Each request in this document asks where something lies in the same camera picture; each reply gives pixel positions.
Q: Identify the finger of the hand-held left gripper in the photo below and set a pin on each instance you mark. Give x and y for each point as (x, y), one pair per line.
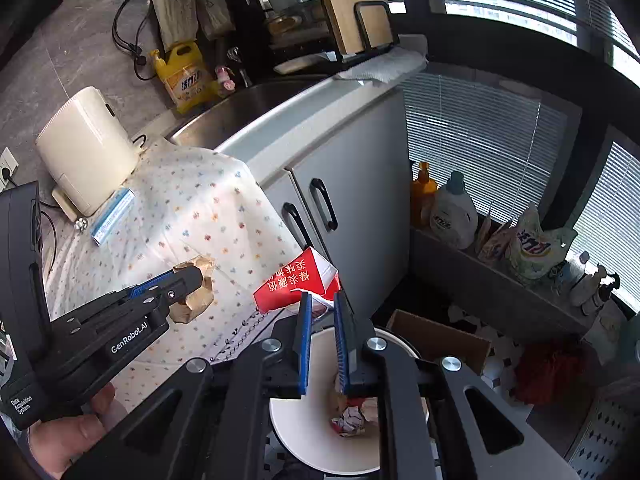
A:
(150, 284)
(182, 287)

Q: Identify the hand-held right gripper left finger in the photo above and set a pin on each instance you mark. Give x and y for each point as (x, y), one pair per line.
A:
(305, 342)

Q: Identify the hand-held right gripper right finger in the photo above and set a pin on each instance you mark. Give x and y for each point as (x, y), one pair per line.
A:
(342, 345)

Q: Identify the brown paper bag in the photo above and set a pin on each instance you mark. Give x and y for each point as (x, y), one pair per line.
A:
(195, 305)

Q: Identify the red white carton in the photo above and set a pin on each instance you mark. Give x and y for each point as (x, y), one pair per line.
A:
(295, 280)

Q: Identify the white round bin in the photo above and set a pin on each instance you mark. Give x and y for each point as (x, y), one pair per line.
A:
(320, 410)

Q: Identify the red white paper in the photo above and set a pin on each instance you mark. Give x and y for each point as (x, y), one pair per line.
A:
(350, 420)

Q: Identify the person's left hand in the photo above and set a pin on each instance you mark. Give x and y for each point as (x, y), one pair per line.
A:
(65, 442)

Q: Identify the blue white medicine box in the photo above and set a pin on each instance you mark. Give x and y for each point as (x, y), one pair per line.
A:
(112, 217)

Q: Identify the floral white tablecloth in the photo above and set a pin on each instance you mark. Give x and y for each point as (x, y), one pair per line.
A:
(200, 200)

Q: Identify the pill blister pack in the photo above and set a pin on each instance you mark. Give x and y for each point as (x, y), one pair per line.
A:
(81, 224)

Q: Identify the brown cardboard box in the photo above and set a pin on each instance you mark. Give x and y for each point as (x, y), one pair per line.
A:
(450, 345)

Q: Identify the grey stone ledge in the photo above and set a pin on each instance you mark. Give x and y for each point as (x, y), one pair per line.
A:
(475, 280)

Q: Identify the cream air fryer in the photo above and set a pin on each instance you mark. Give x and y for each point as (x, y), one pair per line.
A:
(85, 150)

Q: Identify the orange pump bottle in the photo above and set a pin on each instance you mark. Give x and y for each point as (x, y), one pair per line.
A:
(422, 197)

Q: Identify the white laundry detergent bottle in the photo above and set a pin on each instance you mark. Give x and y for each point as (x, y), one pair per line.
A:
(452, 217)

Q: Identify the white cabinet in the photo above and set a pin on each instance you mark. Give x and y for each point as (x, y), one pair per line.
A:
(370, 170)

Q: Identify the brown refill pouch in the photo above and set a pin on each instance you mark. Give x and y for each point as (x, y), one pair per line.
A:
(492, 242)

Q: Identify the steel sink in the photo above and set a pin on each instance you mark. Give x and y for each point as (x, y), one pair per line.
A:
(240, 105)

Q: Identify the yellow detergent bottle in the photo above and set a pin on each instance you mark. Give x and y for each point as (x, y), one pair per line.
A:
(185, 82)

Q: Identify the red cloth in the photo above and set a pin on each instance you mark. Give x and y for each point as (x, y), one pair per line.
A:
(550, 372)

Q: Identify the small pink bottle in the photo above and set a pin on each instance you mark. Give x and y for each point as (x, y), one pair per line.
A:
(225, 80)

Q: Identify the green printed refill pouch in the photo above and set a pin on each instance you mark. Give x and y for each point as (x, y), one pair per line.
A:
(535, 250)

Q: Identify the white pump bottle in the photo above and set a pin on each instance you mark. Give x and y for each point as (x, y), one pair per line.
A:
(587, 287)
(605, 295)

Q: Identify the white window blinds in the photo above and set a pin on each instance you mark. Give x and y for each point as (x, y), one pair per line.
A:
(475, 125)

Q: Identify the clear plastic bag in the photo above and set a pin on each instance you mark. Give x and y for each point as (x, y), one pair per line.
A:
(212, 7)
(175, 15)

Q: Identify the black dish rack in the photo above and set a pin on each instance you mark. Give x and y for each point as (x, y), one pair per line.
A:
(255, 20)

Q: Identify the diamond patterned mat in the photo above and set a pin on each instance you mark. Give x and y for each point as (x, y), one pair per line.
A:
(605, 435)

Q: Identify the white towel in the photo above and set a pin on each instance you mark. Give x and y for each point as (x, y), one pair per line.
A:
(385, 67)

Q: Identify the black board holder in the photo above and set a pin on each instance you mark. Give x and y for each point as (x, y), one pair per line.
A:
(370, 53)

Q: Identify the wooden cutting board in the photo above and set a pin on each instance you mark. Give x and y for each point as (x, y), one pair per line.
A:
(350, 0)

